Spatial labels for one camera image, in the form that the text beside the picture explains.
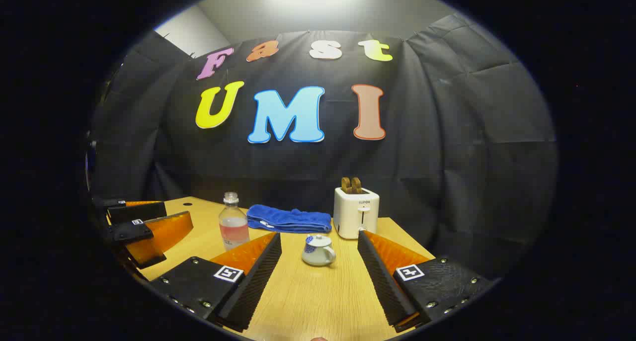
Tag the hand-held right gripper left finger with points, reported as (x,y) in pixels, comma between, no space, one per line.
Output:
(261,276)

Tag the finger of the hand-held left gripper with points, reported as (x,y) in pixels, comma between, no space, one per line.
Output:
(131,230)
(139,212)

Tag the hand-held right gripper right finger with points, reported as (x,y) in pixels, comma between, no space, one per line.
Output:
(380,276)

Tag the clear water bottle pink label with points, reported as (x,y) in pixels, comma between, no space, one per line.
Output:
(233,226)

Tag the white teacup blue pattern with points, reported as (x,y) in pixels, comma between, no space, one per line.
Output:
(315,257)

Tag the folded blue towel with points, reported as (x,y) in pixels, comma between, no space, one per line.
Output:
(288,219)

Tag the white toaster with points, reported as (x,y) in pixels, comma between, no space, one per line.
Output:
(355,216)

